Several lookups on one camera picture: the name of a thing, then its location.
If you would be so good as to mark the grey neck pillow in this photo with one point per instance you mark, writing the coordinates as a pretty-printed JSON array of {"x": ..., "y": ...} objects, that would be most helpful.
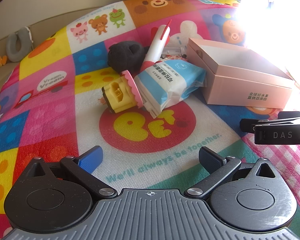
[{"x": 12, "y": 47}]

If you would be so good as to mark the pink yellow round toy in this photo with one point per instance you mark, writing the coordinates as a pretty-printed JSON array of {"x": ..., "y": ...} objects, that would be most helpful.
[{"x": 120, "y": 97}]

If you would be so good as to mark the white red rocket toy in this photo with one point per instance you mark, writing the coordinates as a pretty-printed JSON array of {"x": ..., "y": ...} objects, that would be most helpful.
[{"x": 156, "y": 47}]

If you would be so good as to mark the pink cardboard box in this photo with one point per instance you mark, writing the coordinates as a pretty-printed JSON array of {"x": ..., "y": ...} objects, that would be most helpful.
[{"x": 240, "y": 87}]

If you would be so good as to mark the colourful printed play mat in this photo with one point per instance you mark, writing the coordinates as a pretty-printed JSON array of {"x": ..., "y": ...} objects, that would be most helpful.
[{"x": 165, "y": 140}]

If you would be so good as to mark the black plush toy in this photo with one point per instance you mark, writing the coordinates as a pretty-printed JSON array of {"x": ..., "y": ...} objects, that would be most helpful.
[{"x": 125, "y": 55}]

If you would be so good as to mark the small white toy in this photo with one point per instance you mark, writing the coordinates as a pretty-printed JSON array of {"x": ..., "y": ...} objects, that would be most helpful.
[{"x": 175, "y": 50}]

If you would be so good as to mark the blue white tissue packet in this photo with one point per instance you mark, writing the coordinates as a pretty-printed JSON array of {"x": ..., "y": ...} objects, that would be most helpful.
[{"x": 165, "y": 85}]

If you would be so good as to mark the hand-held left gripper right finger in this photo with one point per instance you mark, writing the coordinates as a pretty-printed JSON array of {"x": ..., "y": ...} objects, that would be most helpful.
[{"x": 210, "y": 157}]

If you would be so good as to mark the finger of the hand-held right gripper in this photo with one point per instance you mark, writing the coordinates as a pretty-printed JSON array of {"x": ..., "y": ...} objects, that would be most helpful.
[
  {"x": 247, "y": 125},
  {"x": 293, "y": 114}
]

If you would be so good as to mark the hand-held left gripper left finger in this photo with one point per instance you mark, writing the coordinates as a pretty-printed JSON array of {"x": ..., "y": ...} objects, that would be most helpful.
[{"x": 90, "y": 158}]

